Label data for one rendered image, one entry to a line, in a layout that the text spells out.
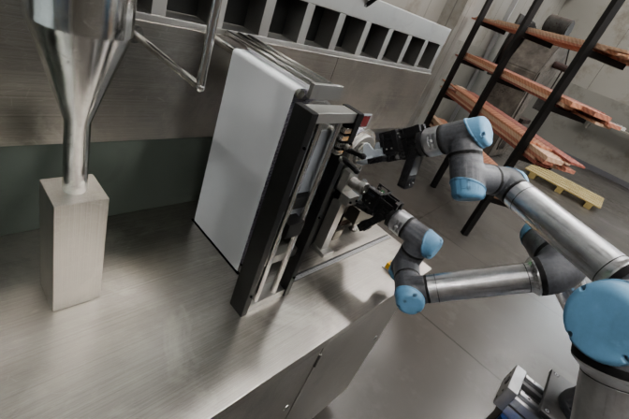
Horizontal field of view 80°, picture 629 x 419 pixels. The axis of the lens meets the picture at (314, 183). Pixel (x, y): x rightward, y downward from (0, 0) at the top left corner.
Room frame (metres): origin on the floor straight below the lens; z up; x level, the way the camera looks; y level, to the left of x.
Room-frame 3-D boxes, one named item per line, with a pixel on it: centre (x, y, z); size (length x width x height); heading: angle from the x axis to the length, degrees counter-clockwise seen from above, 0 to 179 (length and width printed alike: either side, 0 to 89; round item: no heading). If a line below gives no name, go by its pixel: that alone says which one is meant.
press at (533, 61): (7.23, -2.77, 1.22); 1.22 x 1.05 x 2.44; 148
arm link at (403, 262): (0.94, -0.35, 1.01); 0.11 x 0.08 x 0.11; 0
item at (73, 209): (0.54, 0.41, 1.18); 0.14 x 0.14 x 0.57
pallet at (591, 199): (6.54, -4.08, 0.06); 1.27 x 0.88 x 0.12; 59
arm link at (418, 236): (0.96, -0.35, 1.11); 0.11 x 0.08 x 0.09; 55
